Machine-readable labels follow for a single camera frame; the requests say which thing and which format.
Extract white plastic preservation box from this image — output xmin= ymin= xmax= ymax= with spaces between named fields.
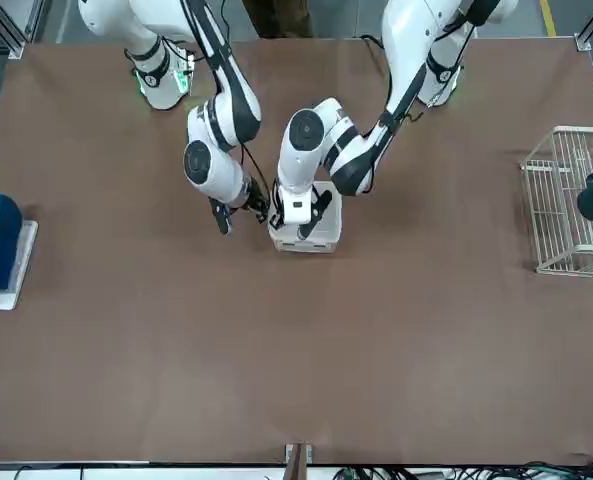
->
xmin=267 ymin=181 xmax=346 ymax=255

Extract person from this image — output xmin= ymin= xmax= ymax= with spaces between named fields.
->
xmin=239 ymin=0 xmax=316 ymax=40

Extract cream wire rack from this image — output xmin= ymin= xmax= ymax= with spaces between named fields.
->
xmin=519 ymin=126 xmax=593 ymax=278

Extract tangled black desk cables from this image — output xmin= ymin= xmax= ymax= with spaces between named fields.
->
xmin=335 ymin=452 xmax=593 ymax=480

